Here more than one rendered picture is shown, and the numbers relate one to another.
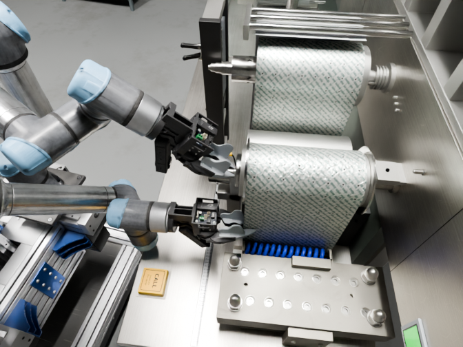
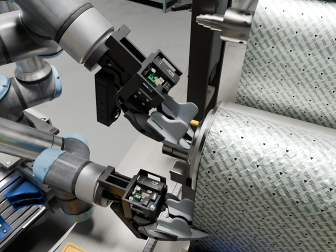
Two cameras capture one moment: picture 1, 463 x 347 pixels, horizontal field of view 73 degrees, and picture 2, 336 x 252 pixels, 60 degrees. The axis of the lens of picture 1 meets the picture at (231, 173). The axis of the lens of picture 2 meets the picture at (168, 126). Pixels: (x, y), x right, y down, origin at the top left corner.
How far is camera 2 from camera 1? 0.25 m
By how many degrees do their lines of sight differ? 15
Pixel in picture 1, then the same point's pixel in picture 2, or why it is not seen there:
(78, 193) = (18, 131)
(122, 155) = (116, 129)
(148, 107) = (90, 22)
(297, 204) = (274, 211)
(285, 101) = (285, 70)
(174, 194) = (134, 168)
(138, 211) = (68, 167)
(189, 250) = (127, 238)
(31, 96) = not seen: hidden behind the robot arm
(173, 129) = (118, 60)
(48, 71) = not seen: hidden behind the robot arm
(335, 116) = not seen: outside the picture
